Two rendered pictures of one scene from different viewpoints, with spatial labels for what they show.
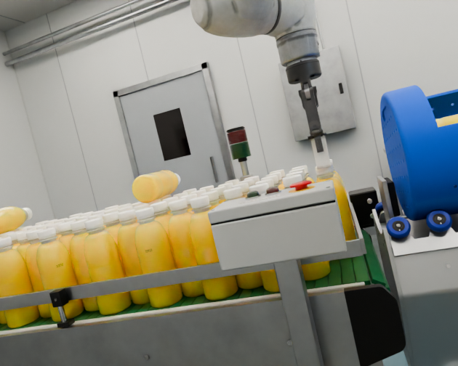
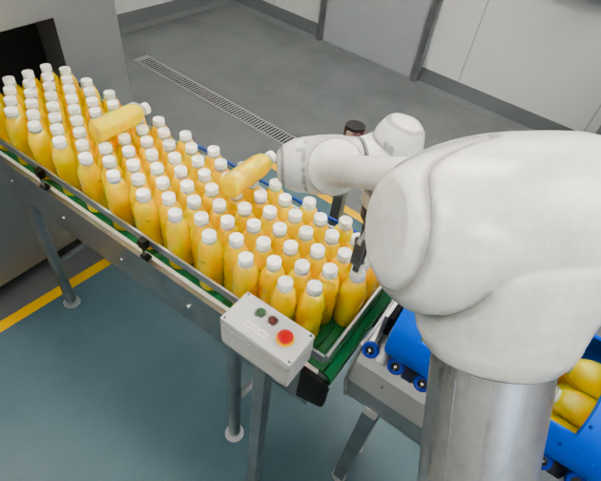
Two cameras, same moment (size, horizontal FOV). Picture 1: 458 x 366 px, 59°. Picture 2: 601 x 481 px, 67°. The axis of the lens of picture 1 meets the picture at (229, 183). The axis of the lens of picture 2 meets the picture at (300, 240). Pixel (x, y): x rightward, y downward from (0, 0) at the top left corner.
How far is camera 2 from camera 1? 85 cm
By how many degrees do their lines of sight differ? 43
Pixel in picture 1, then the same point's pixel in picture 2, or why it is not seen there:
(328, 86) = not seen: outside the picture
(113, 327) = (172, 282)
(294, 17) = not seen: hidden behind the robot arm
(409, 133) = (400, 329)
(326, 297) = not seen: hidden behind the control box
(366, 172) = not seen: outside the picture
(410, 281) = (356, 376)
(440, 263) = (379, 383)
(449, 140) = (419, 353)
